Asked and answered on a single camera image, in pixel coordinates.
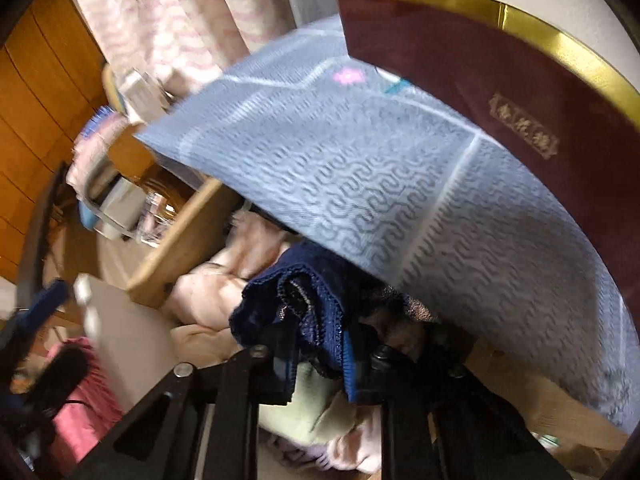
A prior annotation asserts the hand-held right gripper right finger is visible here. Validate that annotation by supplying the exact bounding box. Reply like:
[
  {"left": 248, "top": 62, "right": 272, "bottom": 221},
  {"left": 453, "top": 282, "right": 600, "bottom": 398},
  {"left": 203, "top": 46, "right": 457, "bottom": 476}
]
[{"left": 344, "top": 342, "right": 571, "bottom": 480}]

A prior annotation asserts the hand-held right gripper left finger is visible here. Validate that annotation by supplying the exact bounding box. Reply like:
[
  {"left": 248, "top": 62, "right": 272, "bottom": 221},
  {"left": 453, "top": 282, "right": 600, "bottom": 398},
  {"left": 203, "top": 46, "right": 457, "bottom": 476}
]
[{"left": 67, "top": 344, "right": 297, "bottom": 480}]

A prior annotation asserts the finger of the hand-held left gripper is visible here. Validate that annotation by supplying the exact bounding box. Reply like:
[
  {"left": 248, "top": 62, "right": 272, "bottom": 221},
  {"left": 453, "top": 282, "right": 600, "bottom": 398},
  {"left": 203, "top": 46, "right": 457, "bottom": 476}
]
[{"left": 14, "top": 175, "right": 71, "bottom": 321}]

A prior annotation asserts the pale green underwear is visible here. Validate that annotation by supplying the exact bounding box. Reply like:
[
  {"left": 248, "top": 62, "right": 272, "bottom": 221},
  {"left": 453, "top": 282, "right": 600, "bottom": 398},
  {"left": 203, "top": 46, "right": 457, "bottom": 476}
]
[{"left": 257, "top": 360, "right": 381, "bottom": 446}]

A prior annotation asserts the navy blue lace underwear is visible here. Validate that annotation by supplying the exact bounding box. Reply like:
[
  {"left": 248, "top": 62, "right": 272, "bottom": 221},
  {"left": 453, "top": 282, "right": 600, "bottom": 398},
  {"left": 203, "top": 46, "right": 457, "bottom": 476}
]
[{"left": 229, "top": 242, "right": 441, "bottom": 406}]

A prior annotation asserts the wooden drawer with white front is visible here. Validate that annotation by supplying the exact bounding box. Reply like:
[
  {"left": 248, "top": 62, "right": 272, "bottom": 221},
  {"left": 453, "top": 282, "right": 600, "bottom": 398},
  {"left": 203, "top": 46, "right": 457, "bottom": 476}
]
[{"left": 75, "top": 177, "right": 628, "bottom": 466}]

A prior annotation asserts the maroon box with gold interior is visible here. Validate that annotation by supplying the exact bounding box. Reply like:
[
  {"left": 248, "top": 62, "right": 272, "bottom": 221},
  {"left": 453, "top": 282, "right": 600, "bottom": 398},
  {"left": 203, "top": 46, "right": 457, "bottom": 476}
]
[{"left": 336, "top": 0, "right": 640, "bottom": 271}]

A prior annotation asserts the peach pink underwear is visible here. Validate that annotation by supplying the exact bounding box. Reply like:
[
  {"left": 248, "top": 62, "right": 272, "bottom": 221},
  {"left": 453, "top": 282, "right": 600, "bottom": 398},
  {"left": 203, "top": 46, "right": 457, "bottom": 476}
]
[{"left": 165, "top": 210, "right": 296, "bottom": 361}]

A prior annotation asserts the pink cloth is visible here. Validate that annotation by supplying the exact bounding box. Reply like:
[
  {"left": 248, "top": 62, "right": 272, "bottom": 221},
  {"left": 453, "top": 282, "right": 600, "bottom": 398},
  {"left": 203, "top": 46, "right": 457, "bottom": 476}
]
[{"left": 45, "top": 337, "right": 126, "bottom": 466}]

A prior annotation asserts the wooden side table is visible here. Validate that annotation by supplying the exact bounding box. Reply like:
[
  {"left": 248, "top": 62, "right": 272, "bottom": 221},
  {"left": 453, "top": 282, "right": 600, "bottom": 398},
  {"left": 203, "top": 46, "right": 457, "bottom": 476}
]
[{"left": 65, "top": 130, "right": 201, "bottom": 281}]

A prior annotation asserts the blue pleated item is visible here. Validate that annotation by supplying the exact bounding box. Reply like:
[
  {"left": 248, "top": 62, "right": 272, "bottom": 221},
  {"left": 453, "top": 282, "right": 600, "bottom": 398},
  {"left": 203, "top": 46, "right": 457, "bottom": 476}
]
[{"left": 77, "top": 105, "right": 111, "bottom": 141}]

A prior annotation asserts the wooden wardrobe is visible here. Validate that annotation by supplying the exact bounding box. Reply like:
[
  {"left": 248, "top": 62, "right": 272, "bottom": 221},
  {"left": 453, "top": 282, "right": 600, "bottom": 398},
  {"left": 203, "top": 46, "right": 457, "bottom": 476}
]
[{"left": 0, "top": 0, "right": 121, "bottom": 281}]

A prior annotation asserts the blue patterned table cover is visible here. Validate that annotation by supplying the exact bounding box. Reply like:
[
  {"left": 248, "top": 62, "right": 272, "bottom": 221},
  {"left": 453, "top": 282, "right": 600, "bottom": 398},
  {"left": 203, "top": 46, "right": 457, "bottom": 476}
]
[{"left": 135, "top": 15, "right": 638, "bottom": 436}]

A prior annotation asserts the blue yellow chair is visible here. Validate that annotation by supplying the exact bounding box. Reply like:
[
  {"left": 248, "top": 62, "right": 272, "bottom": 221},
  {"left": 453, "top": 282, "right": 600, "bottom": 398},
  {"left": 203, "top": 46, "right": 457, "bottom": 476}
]
[{"left": 100, "top": 62, "right": 126, "bottom": 111}]

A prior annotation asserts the white carton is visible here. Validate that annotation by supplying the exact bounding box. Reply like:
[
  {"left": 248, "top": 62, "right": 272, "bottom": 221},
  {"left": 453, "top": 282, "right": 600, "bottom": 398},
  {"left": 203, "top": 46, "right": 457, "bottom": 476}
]
[{"left": 117, "top": 67, "right": 173, "bottom": 123}]

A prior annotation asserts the pink starfish curtain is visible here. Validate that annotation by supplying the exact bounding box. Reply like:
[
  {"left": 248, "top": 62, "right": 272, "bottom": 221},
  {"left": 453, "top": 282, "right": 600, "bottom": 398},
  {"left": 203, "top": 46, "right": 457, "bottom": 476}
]
[{"left": 65, "top": 0, "right": 301, "bottom": 106}]

